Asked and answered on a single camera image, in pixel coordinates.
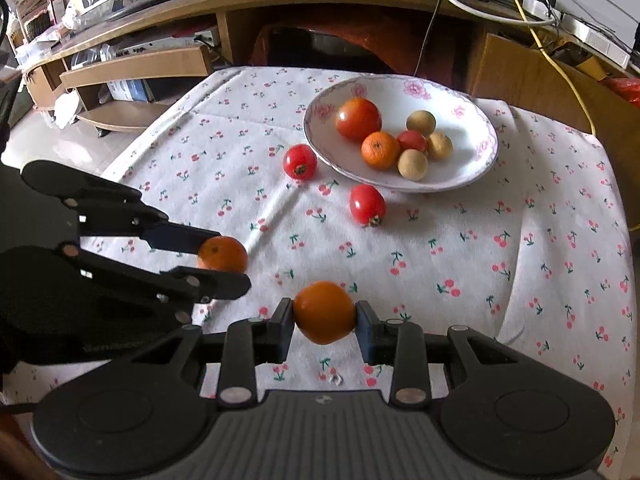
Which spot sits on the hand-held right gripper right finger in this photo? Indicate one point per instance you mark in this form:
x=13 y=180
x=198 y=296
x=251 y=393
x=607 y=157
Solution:
x=365 y=334

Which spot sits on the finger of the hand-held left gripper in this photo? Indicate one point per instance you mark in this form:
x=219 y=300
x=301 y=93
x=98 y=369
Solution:
x=220 y=287
x=175 y=237

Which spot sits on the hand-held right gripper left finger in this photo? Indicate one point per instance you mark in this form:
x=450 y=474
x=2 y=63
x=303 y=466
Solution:
x=287 y=329

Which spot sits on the small mandarin orange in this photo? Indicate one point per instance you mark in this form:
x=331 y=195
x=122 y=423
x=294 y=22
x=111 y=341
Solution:
x=225 y=252
x=380 y=149

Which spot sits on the smooth bright orange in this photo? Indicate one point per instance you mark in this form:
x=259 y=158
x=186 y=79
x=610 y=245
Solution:
x=325 y=312

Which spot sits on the oblong red tomato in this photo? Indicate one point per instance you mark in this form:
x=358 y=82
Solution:
x=367 y=204

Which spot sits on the red tomato with stem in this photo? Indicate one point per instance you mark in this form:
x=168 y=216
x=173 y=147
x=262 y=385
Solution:
x=300 y=161

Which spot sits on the tan longan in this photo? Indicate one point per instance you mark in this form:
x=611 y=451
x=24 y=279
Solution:
x=420 y=122
x=441 y=146
x=413 y=164

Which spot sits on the white floral plate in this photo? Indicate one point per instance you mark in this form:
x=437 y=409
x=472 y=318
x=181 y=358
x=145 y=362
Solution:
x=460 y=170

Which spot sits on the cherry print tablecloth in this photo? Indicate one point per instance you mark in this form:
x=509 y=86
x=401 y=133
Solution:
x=450 y=270

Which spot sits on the small red tomato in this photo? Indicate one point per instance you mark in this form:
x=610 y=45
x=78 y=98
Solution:
x=411 y=141

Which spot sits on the large red tomato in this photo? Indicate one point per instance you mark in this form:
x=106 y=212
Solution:
x=358 y=119

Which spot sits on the metal pot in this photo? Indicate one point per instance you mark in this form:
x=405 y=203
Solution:
x=335 y=42

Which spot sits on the dark red plastic bag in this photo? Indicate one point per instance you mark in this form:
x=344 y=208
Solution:
x=360 y=42

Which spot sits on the wooden television stand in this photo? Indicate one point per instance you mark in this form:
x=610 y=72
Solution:
x=310 y=2

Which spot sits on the bright red plastic bag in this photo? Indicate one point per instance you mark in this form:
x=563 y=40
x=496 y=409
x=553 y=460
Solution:
x=627 y=91

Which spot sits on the white power strip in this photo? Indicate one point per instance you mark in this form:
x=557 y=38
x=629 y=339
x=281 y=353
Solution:
x=585 y=35

